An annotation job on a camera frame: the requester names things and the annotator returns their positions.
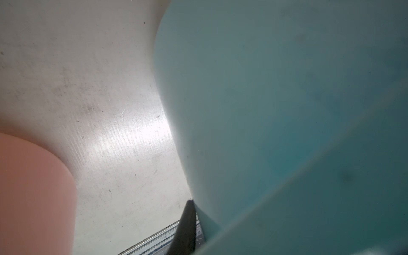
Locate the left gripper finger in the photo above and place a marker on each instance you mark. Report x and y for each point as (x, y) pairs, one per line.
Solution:
(185, 236)

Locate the pink plastic bucket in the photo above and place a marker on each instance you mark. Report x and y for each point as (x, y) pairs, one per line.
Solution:
(38, 200)

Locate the blue plastic bucket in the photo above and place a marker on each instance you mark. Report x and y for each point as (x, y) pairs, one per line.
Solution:
(290, 119)

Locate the aluminium front rail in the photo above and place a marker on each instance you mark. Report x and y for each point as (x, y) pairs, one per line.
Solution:
(160, 242)

